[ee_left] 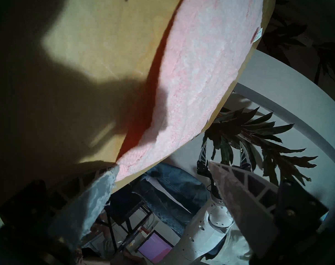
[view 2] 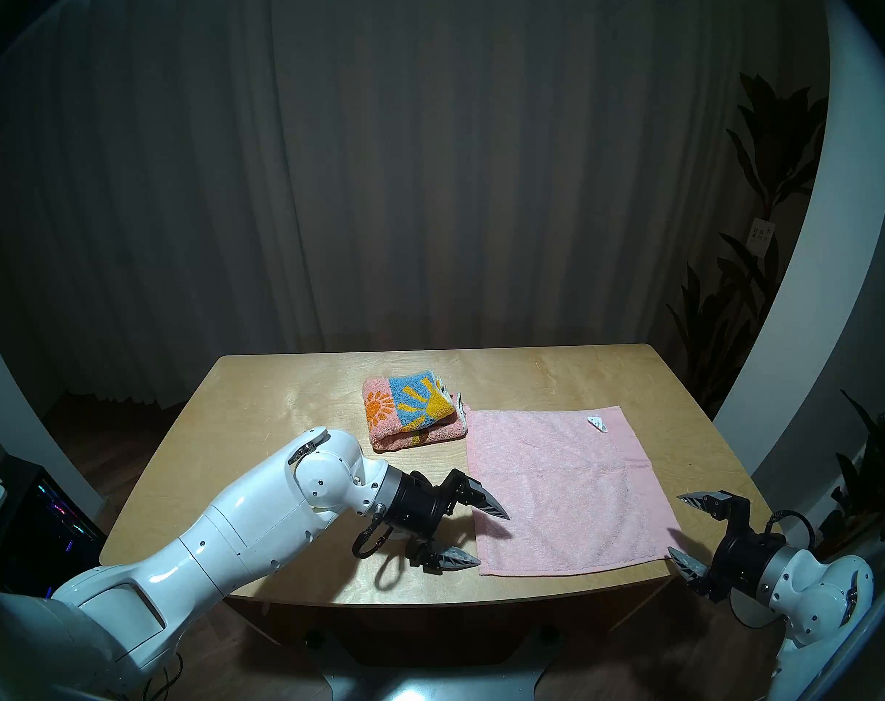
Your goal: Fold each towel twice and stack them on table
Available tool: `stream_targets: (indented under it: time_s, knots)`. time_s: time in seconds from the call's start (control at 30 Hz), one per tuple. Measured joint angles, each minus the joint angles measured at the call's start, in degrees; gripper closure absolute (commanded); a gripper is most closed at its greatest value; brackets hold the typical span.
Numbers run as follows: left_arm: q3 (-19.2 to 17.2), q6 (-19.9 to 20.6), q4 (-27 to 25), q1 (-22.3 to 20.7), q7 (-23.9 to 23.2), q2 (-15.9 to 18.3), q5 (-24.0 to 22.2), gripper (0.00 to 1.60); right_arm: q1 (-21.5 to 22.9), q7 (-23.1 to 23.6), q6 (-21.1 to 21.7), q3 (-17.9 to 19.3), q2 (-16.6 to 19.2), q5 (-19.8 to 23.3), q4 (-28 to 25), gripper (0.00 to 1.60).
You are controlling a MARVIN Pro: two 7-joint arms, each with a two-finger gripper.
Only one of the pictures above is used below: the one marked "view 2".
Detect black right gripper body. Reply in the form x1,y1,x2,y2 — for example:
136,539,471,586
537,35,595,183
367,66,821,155
708,495,783,605

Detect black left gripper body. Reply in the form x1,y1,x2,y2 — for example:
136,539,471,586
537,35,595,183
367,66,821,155
384,470,474,554

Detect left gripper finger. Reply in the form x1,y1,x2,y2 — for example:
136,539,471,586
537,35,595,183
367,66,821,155
417,543,482,576
466,477,511,521

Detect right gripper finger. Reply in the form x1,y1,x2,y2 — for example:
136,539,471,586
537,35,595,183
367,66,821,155
676,491,735,519
667,546,713,588

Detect sunflower print terry towel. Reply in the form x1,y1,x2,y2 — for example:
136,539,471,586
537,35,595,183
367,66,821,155
362,371,467,453

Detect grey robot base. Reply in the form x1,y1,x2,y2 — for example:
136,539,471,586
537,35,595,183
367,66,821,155
318,663,553,701

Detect plain pink terry towel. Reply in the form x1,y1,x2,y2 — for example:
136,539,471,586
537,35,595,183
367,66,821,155
463,405,683,578

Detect dark spiky potted plant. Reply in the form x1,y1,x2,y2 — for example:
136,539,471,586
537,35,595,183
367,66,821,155
808,371,885,562

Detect grey pleated curtain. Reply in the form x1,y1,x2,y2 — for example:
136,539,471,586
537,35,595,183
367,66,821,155
0,0,830,415

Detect tall dark leafy plant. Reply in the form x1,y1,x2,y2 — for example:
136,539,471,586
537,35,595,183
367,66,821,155
665,72,830,415

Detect black computer tower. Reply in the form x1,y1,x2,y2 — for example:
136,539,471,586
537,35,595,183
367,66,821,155
0,455,122,656

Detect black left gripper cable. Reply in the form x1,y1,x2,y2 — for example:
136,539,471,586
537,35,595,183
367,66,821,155
351,517,392,559

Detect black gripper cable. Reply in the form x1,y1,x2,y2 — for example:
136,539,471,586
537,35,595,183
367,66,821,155
351,517,392,559
767,510,816,551

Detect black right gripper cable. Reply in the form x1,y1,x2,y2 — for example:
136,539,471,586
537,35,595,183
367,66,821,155
767,510,816,551

